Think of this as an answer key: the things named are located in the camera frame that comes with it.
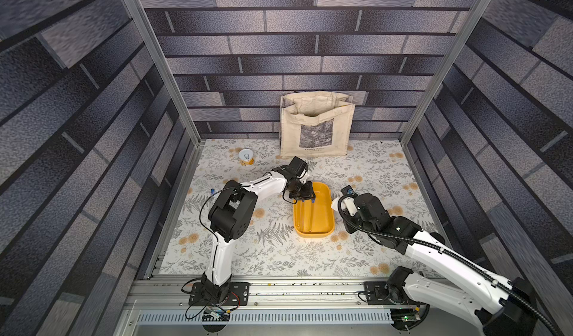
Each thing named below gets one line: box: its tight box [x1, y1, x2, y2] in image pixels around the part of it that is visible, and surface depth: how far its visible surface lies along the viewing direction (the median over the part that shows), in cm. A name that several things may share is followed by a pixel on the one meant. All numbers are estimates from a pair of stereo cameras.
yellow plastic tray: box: [293, 181, 335, 239], surface depth 94 cm
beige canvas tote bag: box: [279, 90, 356, 159], surface depth 103 cm
